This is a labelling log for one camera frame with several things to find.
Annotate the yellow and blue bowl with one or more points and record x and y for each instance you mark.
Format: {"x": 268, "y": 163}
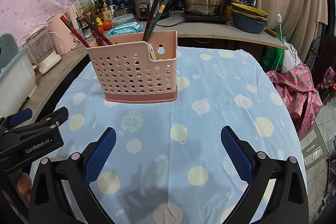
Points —
{"x": 249, "y": 9}
{"x": 249, "y": 18}
{"x": 248, "y": 26}

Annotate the small steel pot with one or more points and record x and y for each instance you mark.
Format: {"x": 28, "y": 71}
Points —
{"x": 120, "y": 11}

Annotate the yellow seasoning packet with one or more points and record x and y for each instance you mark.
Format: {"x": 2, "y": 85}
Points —
{"x": 99, "y": 22}

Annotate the black induction cooker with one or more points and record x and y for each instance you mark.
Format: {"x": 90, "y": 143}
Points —
{"x": 207, "y": 18}

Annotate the dark red chopstick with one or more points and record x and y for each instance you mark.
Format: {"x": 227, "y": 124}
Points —
{"x": 101, "y": 27}
{"x": 152, "y": 11}
{"x": 74, "y": 29}
{"x": 92, "y": 31}

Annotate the blue dotted tablecloth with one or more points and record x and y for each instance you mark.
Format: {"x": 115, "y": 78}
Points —
{"x": 210, "y": 98}

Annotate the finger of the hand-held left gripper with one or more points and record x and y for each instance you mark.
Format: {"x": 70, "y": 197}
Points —
{"x": 52, "y": 119}
{"x": 22, "y": 115}

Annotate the green chopstick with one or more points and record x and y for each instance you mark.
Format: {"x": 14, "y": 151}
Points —
{"x": 158, "y": 18}

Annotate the pink electric kettle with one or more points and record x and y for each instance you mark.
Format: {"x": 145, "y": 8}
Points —
{"x": 63, "y": 29}

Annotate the yellow container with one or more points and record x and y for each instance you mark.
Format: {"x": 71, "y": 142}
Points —
{"x": 227, "y": 7}

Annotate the yellow oil bottle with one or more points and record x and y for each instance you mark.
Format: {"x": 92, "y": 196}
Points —
{"x": 106, "y": 12}

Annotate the dark metal chair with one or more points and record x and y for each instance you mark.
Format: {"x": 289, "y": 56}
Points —
{"x": 319, "y": 56}

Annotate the green plastic bag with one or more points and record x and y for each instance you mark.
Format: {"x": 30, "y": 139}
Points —
{"x": 273, "y": 56}

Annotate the steel rice cooker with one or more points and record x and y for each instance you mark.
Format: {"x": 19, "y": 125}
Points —
{"x": 143, "y": 6}

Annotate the white carton box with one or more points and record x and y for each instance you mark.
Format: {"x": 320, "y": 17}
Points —
{"x": 82, "y": 5}

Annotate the pink perforated utensil basket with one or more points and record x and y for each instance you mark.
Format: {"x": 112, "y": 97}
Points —
{"x": 131, "y": 74}

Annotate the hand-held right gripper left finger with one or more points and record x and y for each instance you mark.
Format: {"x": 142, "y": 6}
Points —
{"x": 101, "y": 155}

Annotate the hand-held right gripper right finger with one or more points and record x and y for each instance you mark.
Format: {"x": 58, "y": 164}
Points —
{"x": 236, "y": 155}

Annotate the person's left hand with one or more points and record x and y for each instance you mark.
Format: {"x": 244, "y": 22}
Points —
{"x": 24, "y": 187}

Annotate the blue wet wipes pack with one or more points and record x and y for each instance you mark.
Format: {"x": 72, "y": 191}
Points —
{"x": 124, "y": 29}

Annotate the clear food container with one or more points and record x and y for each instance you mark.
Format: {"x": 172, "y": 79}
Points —
{"x": 122, "y": 19}

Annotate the red tomato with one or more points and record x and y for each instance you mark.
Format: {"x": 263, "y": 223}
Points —
{"x": 107, "y": 25}

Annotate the white cloth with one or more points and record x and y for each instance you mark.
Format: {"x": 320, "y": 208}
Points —
{"x": 290, "y": 54}

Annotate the light blue storage bin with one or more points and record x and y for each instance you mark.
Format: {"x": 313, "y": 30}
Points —
{"x": 14, "y": 74}

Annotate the pink pineapple-print cloth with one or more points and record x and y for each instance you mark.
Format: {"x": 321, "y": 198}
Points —
{"x": 294, "y": 92}

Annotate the white blender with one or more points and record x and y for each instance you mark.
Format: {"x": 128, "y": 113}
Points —
{"x": 43, "y": 53}

